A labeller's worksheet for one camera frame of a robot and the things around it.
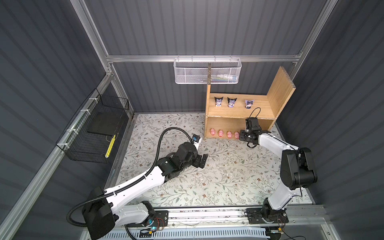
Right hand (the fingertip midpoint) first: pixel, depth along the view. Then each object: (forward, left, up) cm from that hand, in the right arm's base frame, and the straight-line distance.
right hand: (246, 135), depth 97 cm
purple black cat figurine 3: (+4, +3, +24) cm, 24 cm away
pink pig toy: (+3, +22, 0) cm, 22 cm away
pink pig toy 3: (+1, +11, +1) cm, 11 cm away
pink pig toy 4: (0, +6, +1) cm, 6 cm away
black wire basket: (-16, +84, +22) cm, 89 cm away
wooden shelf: (+1, +15, +19) cm, 25 cm away
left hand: (-18, +30, +12) cm, 37 cm away
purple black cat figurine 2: (+6, +13, +24) cm, 27 cm away
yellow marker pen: (-21, +72, +21) cm, 78 cm away
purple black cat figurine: (+6, +19, +24) cm, 32 cm away
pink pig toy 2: (+2, +16, +1) cm, 17 cm away
